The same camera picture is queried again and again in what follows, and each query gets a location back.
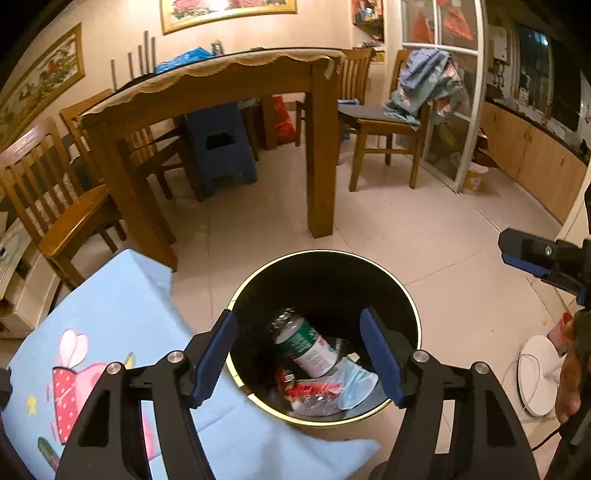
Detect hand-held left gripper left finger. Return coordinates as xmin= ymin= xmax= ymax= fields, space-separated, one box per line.
xmin=54 ymin=308 xmax=238 ymax=480

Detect gold framed flower picture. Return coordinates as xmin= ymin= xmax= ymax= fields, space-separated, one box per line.
xmin=159 ymin=0 xmax=298 ymax=35

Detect wooden armchair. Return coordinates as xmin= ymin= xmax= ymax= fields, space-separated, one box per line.
xmin=0 ymin=115 xmax=127 ymax=291

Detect wooden dining table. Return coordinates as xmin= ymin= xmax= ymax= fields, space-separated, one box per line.
xmin=78 ymin=46 xmax=347 ymax=273

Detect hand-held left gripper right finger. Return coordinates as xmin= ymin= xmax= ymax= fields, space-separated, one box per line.
xmin=359 ymin=307 xmax=541 ymax=480

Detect wooden chair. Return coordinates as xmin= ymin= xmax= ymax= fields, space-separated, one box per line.
xmin=59 ymin=88 xmax=204 ymax=245
xmin=337 ymin=48 xmax=462 ymax=192
xmin=295 ymin=46 xmax=376 ymax=148

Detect person's right hand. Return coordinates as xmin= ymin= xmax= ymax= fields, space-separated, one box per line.
xmin=556 ymin=318 xmax=583 ymax=424

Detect gold framed landscape picture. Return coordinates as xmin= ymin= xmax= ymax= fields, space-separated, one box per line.
xmin=0 ymin=22 xmax=86 ymax=151

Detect white round fan base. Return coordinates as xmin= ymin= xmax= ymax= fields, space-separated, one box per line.
xmin=517 ymin=335 xmax=566 ymax=418

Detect blue plastic bag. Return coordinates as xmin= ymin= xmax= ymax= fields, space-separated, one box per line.
xmin=154 ymin=46 xmax=215 ymax=73

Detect small white bucket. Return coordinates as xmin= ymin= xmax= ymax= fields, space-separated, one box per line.
xmin=462 ymin=164 xmax=489 ymax=197

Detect white low cabinet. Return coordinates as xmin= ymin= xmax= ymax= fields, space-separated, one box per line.
xmin=0 ymin=217 xmax=61 ymax=333

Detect blue face mask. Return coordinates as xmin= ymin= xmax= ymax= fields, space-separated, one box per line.
xmin=335 ymin=357 xmax=379 ymax=411

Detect pile of clothes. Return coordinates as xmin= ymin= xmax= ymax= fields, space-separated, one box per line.
xmin=383 ymin=46 xmax=469 ymax=130

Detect white framed glass door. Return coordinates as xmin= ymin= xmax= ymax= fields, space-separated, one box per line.
xmin=399 ymin=0 xmax=490 ymax=195

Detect blue cartoon pig printed blanket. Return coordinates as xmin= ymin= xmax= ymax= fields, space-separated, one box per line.
xmin=7 ymin=249 xmax=384 ymax=480

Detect blue plastic stool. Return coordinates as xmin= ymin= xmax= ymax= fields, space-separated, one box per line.
xmin=185 ymin=102 xmax=258 ymax=200

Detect red plastic bag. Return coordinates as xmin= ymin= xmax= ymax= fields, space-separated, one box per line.
xmin=271 ymin=95 xmax=297 ymax=146

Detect wooden kitchen cabinets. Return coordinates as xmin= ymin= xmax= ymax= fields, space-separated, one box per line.
xmin=480 ymin=99 xmax=589 ymax=224

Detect beige lace table cover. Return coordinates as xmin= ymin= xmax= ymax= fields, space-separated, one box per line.
xmin=81 ymin=46 xmax=347 ymax=116

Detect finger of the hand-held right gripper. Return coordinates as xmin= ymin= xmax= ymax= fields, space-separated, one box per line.
xmin=498 ymin=227 xmax=591 ymax=305

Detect round trash bin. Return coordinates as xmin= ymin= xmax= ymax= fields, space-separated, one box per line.
xmin=226 ymin=250 xmax=422 ymax=428

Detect red wrapper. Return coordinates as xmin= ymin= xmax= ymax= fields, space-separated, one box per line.
xmin=286 ymin=381 xmax=340 ymax=402

